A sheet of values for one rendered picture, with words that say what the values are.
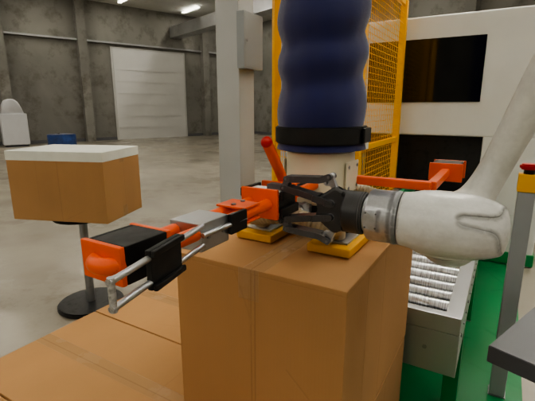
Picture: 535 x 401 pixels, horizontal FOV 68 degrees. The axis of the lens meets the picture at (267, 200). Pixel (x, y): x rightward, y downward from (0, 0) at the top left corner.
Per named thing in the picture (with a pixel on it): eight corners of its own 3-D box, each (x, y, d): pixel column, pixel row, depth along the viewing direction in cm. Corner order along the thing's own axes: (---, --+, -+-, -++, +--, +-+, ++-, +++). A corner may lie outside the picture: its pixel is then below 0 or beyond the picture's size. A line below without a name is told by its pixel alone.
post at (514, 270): (488, 385, 185) (518, 172, 163) (505, 391, 182) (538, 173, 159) (487, 394, 179) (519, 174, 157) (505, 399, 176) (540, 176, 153)
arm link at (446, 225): (389, 245, 61) (404, 255, 72) (507, 265, 53) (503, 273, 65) (401, 178, 63) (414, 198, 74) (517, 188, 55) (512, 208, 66)
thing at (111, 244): (136, 255, 58) (133, 221, 57) (173, 264, 54) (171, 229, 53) (83, 275, 51) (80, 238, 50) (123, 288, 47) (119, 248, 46)
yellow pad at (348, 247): (357, 215, 117) (357, 198, 116) (392, 219, 112) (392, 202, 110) (306, 251, 88) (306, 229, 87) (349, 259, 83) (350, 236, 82)
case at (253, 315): (294, 304, 148) (295, 199, 139) (405, 334, 129) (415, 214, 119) (183, 405, 98) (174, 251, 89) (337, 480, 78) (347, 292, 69)
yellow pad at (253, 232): (298, 207, 126) (298, 192, 125) (328, 211, 121) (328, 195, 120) (236, 237, 98) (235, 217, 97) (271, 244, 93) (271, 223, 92)
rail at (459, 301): (480, 213, 328) (482, 191, 324) (487, 214, 326) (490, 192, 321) (439, 367, 134) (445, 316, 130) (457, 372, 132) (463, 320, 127)
